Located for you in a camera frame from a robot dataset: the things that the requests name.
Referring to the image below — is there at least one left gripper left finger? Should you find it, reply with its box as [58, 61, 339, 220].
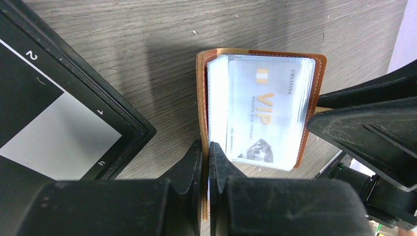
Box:
[159, 140, 203, 236]

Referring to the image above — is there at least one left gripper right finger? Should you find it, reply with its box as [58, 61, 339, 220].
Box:
[208, 142, 246, 236]

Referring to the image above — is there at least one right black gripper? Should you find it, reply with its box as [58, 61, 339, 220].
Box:
[307, 60, 417, 231]

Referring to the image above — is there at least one white VIP card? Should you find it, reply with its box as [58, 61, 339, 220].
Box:
[226, 55, 316, 171]

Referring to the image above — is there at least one black white chessboard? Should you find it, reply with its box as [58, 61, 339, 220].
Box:
[0, 0, 156, 236]

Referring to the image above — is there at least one brown leather card holder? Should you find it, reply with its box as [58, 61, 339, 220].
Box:
[195, 48, 328, 222]

